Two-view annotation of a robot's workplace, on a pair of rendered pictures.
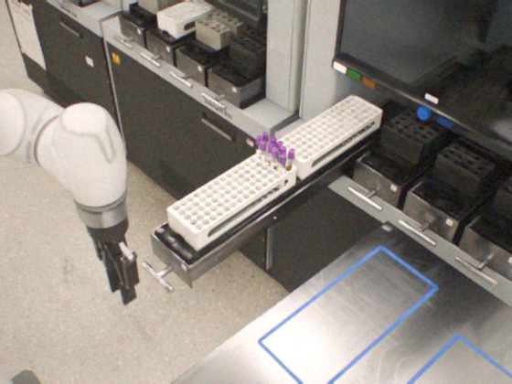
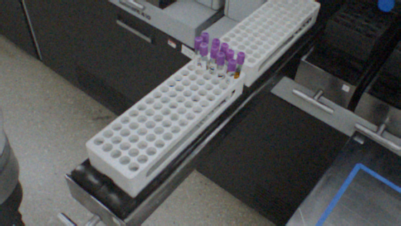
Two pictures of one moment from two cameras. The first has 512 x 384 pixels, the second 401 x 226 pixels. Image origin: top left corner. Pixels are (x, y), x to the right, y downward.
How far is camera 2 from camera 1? 0.60 m
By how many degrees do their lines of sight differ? 12
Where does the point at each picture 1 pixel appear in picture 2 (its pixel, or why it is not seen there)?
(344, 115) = (282, 10)
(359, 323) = not seen: outside the picture
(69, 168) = not seen: outside the picture
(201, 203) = (133, 131)
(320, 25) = not seen: outside the picture
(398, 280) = (392, 208)
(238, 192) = (178, 111)
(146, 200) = (65, 102)
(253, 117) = (175, 16)
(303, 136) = (243, 36)
